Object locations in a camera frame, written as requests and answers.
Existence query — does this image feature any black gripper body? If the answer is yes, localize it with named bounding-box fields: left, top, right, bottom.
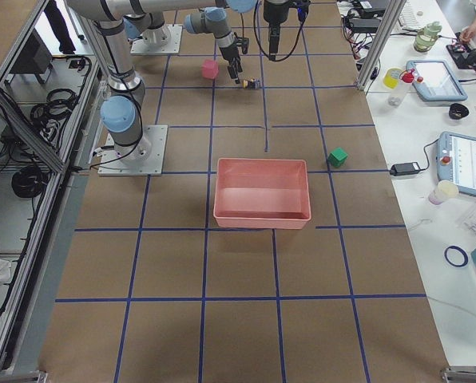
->
left=220, top=43, right=241, bottom=69
left=263, top=0, right=292, bottom=39

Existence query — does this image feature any yellow push button switch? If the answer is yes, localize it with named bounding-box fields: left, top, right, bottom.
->
left=242, top=78, right=261, bottom=89

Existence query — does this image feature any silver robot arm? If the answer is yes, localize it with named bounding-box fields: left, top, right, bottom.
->
left=68, top=1, right=259, bottom=158
left=124, top=7, right=249, bottom=83

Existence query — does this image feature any pink cube centre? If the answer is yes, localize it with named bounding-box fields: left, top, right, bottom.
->
left=201, top=59, right=219, bottom=80

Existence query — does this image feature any yellow tape roll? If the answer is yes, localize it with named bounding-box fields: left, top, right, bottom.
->
left=383, top=68, right=403, bottom=89

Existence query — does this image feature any pink plastic bin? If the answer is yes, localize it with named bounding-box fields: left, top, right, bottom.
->
left=213, top=158, right=311, bottom=230

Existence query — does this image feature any green cube by bin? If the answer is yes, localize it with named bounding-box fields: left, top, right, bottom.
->
left=327, top=147, right=348, bottom=168

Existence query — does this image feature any green water bottle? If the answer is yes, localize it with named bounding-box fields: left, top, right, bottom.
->
left=413, top=22, right=442, bottom=53

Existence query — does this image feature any far teach pendant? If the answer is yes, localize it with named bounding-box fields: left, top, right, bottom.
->
left=406, top=60, right=468, bottom=102

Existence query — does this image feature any teach pendant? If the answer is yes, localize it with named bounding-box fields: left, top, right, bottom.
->
left=436, top=132, right=476, bottom=196
left=406, top=60, right=468, bottom=102

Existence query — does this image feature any black power adapter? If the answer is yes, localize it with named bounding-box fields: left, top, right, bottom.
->
left=389, top=162, right=422, bottom=176

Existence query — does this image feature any near teach pendant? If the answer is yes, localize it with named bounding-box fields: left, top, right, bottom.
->
left=436, top=132, right=476, bottom=196

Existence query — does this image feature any white plastic cup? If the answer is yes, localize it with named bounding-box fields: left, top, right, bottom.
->
left=428, top=180, right=459, bottom=205

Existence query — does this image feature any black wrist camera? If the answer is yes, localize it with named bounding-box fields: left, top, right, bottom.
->
left=293, top=0, right=311, bottom=24

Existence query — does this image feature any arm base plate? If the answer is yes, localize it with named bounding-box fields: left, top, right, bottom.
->
left=130, top=24, right=183, bottom=56
left=97, top=124, right=168, bottom=177

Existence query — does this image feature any aluminium frame post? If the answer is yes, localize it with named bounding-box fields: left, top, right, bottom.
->
left=355, top=0, right=406, bottom=90

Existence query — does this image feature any blue tape ring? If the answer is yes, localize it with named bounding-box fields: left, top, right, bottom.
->
left=444, top=246, right=470, bottom=268

